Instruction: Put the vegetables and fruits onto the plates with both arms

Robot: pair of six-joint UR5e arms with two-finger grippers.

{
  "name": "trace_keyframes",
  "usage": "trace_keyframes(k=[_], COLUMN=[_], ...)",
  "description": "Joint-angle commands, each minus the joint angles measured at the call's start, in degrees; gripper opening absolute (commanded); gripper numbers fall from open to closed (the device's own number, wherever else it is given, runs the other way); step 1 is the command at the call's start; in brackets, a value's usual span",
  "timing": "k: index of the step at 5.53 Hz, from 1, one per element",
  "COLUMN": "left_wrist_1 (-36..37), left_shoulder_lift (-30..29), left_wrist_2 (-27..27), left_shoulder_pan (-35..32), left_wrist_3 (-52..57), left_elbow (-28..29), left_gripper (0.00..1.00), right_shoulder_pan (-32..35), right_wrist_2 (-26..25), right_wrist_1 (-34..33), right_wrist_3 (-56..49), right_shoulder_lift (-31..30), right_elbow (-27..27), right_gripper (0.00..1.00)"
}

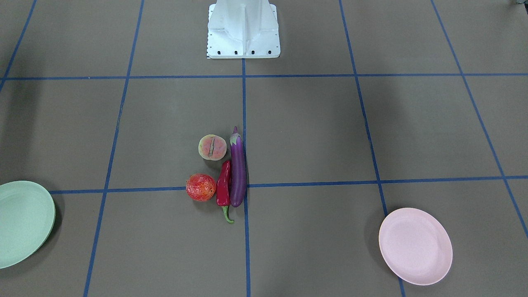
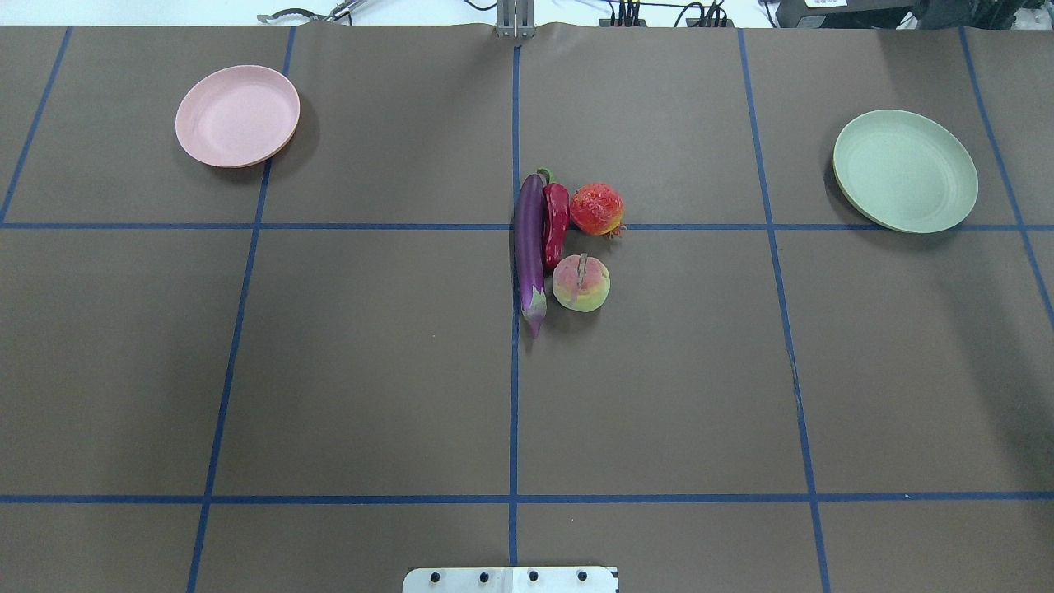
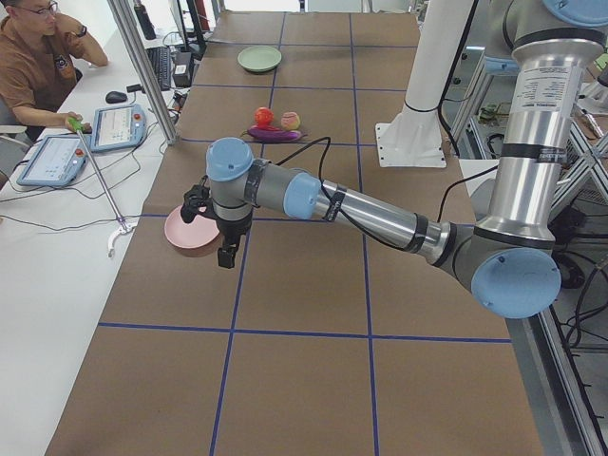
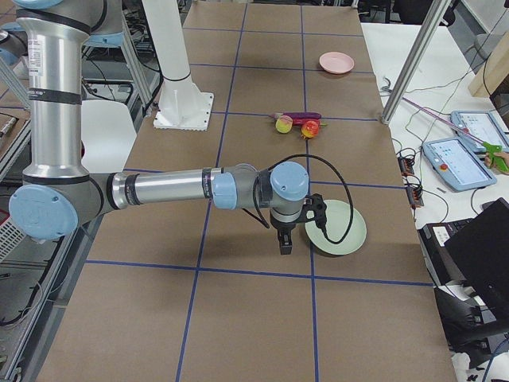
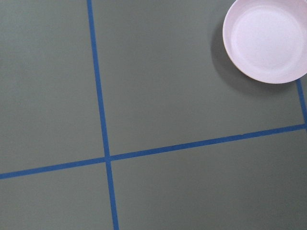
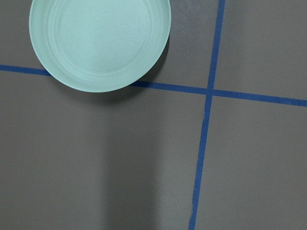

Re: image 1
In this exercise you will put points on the purple eggplant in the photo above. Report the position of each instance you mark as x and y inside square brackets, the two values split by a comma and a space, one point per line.
[238, 169]

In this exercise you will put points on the green plate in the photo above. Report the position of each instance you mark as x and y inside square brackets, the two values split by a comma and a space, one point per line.
[27, 217]

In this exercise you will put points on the red chili pepper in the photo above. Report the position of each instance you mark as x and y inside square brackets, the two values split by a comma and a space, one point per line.
[223, 199]

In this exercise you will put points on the yellow pink peach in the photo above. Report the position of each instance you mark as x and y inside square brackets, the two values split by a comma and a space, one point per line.
[212, 147]

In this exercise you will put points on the red pomegranate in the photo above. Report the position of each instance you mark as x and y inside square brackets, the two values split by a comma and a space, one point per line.
[201, 187]

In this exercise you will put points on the pink plate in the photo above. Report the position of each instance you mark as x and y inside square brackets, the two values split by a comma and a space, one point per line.
[415, 246]

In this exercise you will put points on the white camera pillar base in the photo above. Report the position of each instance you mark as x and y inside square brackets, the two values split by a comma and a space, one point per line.
[243, 29]

